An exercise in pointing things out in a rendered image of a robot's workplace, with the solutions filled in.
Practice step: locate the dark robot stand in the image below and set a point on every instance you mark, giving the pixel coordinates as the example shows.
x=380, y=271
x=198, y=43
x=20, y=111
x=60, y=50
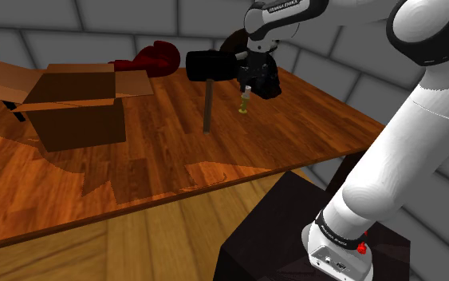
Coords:
x=274, y=229

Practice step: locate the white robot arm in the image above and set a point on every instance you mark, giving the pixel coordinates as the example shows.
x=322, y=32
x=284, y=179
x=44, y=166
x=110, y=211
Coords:
x=403, y=148

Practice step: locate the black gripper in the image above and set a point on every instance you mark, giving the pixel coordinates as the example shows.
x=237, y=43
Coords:
x=262, y=76

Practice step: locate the dark red boxing gloves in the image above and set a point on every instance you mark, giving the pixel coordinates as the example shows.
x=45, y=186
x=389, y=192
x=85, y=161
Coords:
x=158, y=58

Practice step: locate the wooden table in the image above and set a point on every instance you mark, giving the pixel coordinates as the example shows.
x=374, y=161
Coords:
x=294, y=128

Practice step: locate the dark brown round object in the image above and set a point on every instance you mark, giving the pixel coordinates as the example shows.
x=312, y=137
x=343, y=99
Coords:
x=233, y=42

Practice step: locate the open brown cardboard box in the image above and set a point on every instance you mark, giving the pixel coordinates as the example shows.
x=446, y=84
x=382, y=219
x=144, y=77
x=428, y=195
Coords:
x=76, y=124

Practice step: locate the olive bottle with white cap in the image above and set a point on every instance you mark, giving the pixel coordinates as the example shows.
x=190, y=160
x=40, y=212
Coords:
x=244, y=102

